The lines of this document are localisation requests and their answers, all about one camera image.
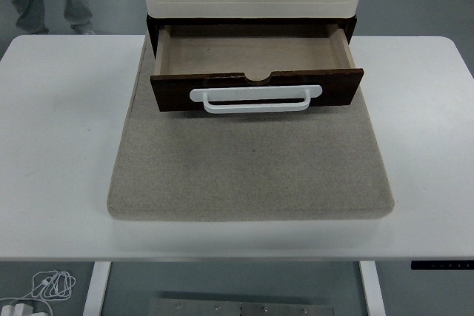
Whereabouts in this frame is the white drawer handle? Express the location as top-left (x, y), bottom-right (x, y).
top-left (188, 84), bottom-right (324, 115)

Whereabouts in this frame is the dark brown wooden drawer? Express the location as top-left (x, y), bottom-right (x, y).
top-left (150, 23), bottom-right (365, 114)

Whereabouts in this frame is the beige fabric mat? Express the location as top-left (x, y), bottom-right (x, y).
top-left (107, 34), bottom-right (395, 223)

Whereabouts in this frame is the white table leg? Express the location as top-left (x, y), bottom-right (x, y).
top-left (81, 260), bottom-right (112, 316)
top-left (358, 260), bottom-right (386, 316)

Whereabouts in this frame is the black table control panel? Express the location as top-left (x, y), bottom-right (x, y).
top-left (410, 260), bottom-right (474, 272)

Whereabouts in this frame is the white power adapter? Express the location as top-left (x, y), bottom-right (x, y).
top-left (1, 303), bottom-right (35, 316)

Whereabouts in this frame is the white coiled cable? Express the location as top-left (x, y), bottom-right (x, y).
top-left (0, 269), bottom-right (77, 316)

